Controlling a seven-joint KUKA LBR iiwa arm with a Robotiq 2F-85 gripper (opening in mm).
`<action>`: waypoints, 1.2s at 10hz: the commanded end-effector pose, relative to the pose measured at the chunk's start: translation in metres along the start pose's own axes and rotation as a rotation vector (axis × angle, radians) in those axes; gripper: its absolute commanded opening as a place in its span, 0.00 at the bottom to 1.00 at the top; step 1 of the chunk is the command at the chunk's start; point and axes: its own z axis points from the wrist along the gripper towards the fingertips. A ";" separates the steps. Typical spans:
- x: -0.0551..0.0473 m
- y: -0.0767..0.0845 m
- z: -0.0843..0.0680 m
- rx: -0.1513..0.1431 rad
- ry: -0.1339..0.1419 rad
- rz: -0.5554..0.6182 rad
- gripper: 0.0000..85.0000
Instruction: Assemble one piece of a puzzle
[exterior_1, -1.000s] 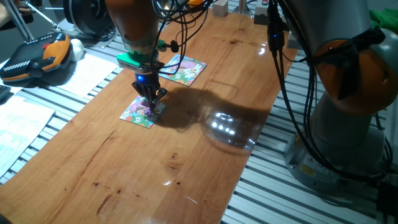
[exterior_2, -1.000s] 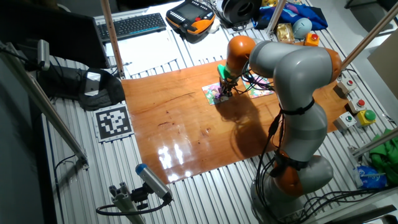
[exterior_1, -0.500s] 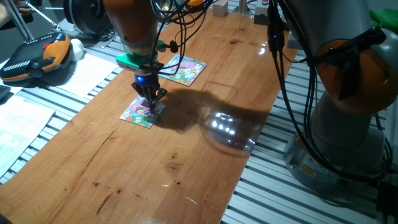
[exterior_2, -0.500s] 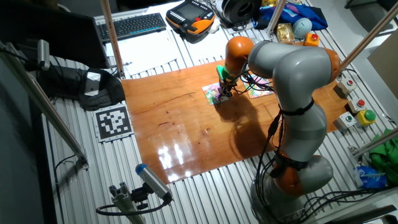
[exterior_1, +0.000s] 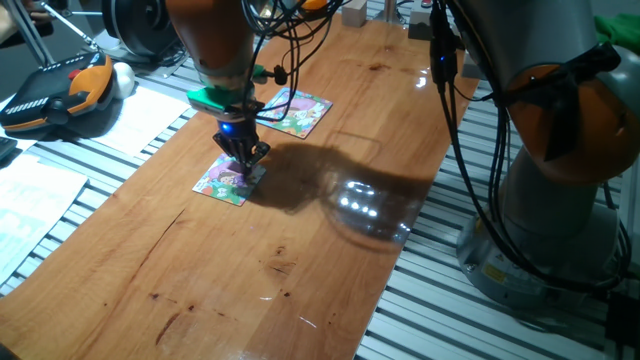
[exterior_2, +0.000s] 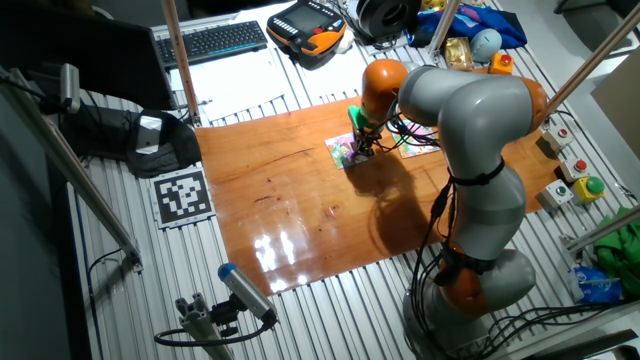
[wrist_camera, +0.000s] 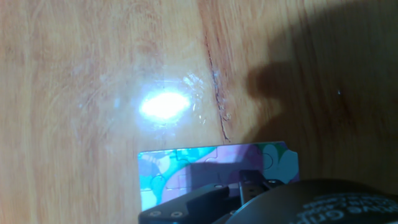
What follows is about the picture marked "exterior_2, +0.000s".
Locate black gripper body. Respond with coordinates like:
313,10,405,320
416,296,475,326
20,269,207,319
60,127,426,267
349,125,382,148

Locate cartoon puzzle with missing piece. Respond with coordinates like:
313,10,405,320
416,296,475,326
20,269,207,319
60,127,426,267
324,131,375,171

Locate complete cartoon puzzle picture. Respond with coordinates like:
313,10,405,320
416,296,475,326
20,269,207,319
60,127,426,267
389,119,444,160

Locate white paper sheet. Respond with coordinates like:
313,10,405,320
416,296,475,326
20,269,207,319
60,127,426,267
279,42,374,101
169,47,294,124

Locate glossy wooden board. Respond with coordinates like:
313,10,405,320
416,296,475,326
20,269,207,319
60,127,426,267
194,94,561,297

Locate black filament spool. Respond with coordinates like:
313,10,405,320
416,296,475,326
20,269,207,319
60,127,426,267
355,0,424,46

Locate black and orange teach pendant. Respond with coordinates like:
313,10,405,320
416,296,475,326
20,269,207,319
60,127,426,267
266,0,348,71

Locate gold foil packet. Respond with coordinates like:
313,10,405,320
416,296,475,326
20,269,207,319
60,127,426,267
443,36,475,71

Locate pale blue egg-shaped object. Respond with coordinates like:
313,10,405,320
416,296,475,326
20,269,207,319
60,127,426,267
469,28,503,64

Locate orange box with red button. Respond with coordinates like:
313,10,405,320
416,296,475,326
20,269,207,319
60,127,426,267
488,52,515,76

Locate blue cloth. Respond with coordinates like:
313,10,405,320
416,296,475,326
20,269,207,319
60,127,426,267
405,3,529,50

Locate black keyboard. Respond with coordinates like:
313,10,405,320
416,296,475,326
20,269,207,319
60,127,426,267
154,20,270,70

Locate black and white marker tag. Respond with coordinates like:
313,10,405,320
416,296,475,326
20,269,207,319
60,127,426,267
149,167,216,230

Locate grey box with red button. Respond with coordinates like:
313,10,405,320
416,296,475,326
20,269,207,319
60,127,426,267
541,124,575,154
553,157,590,184

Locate grey box with green button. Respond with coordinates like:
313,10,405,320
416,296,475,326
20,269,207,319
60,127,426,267
534,178,575,211

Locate yellow box with green button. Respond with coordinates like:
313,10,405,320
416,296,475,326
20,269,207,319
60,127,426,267
573,175,606,205

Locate aluminium bar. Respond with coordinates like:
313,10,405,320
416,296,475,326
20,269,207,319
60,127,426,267
566,203,640,254

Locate cardboard sheet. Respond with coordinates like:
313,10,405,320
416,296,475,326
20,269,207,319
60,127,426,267
590,47,640,161

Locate blue plastic bag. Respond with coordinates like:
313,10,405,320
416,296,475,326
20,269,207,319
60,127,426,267
567,264,624,305

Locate green cloth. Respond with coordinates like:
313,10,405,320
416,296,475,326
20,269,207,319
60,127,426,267
593,205,640,296

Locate black monitor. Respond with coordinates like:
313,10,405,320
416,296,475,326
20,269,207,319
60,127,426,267
0,4,179,112

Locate slanted aluminium beam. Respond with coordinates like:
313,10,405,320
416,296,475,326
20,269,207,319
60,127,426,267
0,64,145,274

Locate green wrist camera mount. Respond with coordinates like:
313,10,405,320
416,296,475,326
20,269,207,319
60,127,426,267
347,104,374,132

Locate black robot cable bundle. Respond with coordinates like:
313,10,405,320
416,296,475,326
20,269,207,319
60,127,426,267
374,107,459,359

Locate frame pole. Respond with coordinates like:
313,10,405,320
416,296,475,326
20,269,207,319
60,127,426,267
427,0,462,59
160,0,202,127
545,2,640,115

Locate silver camera with blue cap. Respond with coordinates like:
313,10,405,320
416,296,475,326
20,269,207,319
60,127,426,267
217,262,279,324

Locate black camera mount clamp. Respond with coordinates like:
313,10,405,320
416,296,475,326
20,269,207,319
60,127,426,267
209,293,242,339

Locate aluminium profile post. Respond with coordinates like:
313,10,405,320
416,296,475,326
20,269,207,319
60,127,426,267
174,292,234,360

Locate black camera cable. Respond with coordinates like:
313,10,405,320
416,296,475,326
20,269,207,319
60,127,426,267
153,309,279,348

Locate black floor cables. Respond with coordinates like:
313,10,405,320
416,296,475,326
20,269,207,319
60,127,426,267
474,298,636,359

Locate silver camera on beam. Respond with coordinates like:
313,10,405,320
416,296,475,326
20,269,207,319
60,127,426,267
58,62,82,115

